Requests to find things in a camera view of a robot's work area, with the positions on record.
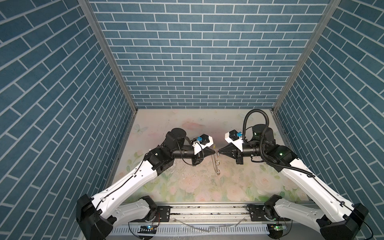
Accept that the white slotted cable duct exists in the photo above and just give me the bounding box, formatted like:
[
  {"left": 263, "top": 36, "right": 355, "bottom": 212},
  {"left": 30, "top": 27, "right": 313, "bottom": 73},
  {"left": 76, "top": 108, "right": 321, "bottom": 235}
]
[{"left": 110, "top": 224, "right": 270, "bottom": 237}]

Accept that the aluminium front rail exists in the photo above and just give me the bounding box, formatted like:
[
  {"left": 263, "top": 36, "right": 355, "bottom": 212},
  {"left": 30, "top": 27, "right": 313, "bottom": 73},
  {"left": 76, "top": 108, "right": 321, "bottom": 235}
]
[{"left": 78, "top": 202, "right": 343, "bottom": 240}]

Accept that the corner aluminium post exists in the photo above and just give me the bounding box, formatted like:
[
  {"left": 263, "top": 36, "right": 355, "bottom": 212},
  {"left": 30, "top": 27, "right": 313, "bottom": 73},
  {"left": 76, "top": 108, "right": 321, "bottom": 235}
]
[
  {"left": 271, "top": 0, "right": 342, "bottom": 114},
  {"left": 77, "top": 0, "right": 138, "bottom": 114}
]

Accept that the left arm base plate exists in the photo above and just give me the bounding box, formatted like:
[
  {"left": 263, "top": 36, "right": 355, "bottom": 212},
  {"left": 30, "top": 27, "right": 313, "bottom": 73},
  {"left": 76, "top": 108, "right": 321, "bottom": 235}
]
[{"left": 133, "top": 206, "right": 171, "bottom": 223}]

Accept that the right green circuit board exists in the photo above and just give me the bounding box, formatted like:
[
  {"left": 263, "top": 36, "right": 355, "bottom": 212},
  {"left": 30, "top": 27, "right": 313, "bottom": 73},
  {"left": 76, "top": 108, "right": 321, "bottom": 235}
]
[{"left": 268, "top": 224, "right": 286, "bottom": 234}]

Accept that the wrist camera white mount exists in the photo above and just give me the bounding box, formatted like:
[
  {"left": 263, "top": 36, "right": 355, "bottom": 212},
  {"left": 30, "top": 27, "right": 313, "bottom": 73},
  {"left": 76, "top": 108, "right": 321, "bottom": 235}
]
[
  {"left": 192, "top": 134, "right": 214, "bottom": 155},
  {"left": 225, "top": 130, "right": 244, "bottom": 152}
]

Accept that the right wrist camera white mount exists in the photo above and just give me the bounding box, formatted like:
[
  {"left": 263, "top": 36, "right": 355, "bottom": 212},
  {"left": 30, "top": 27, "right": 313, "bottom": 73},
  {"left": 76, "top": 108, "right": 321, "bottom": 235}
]
[{"left": 225, "top": 130, "right": 244, "bottom": 152}]

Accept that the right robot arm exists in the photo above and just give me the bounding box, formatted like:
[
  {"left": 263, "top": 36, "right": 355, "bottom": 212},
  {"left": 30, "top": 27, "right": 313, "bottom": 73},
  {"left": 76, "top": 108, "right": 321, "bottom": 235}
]
[{"left": 219, "top": 124, "right": 369, "bottom": 240}]

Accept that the right corner aluminium post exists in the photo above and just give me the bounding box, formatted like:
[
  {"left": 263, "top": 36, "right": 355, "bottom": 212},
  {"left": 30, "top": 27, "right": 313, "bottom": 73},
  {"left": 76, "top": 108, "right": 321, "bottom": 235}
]
[{"left": 271, "top": 0, "right": 342, "bottom": 114}]

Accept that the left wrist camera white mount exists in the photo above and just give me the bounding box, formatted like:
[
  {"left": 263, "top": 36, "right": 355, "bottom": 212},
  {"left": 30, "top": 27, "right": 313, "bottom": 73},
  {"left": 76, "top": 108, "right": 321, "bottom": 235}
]
[{"left": 192, "top": 134, "right": 214, "bottom": 155}]

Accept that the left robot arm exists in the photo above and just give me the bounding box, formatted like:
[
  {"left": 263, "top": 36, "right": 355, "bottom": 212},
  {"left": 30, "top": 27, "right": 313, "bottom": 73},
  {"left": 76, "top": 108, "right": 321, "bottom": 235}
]
[{"left": 76, "top": 128, "right": 215, "bottom": 240}]

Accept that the green circuit board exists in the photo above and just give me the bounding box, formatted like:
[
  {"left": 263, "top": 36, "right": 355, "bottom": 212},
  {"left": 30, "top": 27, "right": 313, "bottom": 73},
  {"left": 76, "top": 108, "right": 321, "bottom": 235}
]
[
  {"left": 138, "top": 226, "right": 158, "bottom": 235},
  {"left": 268, "top": 224, "right": 286, "bottom": 234}
]

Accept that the left corner aluminium post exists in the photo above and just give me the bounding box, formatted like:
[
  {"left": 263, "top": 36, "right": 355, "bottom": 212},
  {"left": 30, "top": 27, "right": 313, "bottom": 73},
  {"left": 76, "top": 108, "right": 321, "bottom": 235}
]
[{"left": 77, "top": 0, "right": 138, "bottom": 114}]

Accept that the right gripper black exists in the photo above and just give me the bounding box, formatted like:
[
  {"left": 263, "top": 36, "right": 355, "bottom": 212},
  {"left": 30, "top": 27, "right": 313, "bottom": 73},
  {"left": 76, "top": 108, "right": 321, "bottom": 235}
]
[{"left": 218, "top": 141, "right": 265, "bottom": 164}]

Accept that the left green circuit board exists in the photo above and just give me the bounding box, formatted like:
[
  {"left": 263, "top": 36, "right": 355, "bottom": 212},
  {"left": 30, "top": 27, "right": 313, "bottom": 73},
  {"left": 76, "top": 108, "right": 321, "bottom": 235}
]
[{"left": 138, "top": 226, "right": 158, "bottom": 235}]

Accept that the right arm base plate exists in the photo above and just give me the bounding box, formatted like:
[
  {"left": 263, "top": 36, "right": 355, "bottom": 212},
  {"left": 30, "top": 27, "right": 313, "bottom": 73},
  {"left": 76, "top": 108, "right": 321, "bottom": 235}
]
[{"left": 246, "top": 204, "right": 290, "bottom": 222}]

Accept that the black corrugated cable conduit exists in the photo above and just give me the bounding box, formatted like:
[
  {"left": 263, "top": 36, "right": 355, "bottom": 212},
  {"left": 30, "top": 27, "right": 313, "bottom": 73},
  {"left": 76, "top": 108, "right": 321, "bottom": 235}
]
[{"left": 242, "top": 108, "right": 316, "bottom": 178}]

